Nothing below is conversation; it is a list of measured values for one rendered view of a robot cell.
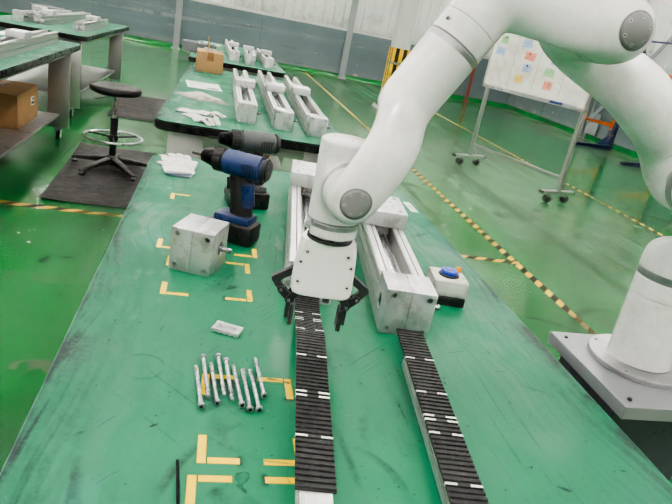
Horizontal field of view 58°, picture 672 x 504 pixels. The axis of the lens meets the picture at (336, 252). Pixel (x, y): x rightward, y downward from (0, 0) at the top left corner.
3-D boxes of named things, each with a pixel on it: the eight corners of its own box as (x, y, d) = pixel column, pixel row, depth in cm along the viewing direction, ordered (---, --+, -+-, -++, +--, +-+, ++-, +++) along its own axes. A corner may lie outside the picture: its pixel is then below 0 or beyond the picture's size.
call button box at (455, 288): (463, 308, 136) (470, 283, 134) (421, 302, 135) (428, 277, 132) (454, 293, 143) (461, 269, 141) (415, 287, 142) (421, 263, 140)
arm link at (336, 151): (365, 231, 94) (352, 212, 102) (383, 148, 89) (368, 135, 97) (313, 225, 92) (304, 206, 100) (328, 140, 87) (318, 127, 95)
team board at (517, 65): (449, 162, 737) (493, -8, 669) (478, 164, 763) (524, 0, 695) (541, 203, 620) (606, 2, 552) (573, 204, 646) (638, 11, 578)
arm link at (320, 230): (305, 221, 93) (302, 239, 94) (361, 230, 94) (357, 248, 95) (304, 205, 101) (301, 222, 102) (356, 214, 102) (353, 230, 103)
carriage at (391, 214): (402, 240, 155) (408, 215, 152) (360, 233, 153) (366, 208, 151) (393, 220, 170) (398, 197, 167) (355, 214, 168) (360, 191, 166)
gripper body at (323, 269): (300, 233, 94) (288, 297, 98) (364, 243, 95) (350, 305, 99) (300, 217, 101) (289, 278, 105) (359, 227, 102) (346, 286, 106)
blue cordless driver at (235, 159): (251, 250, 144) (265, 161, 137) (177, 229, 148) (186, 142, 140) (263, 241, 151) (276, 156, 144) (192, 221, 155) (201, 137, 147)
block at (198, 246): (219, 280, 126) (225, 238, 122) (168, 268, 127) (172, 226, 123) (234, 264, 135) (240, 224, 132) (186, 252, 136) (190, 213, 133)
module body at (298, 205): (330, 305, 125) (337, 267, 122) (282, 298, 123) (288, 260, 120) (318, 196, 199) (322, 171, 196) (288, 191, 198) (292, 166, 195)
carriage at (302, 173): (325, 200, 176) (330, 178, 173) (288, 194, 174) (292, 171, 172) (323, 185, 190) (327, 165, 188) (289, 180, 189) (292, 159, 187)
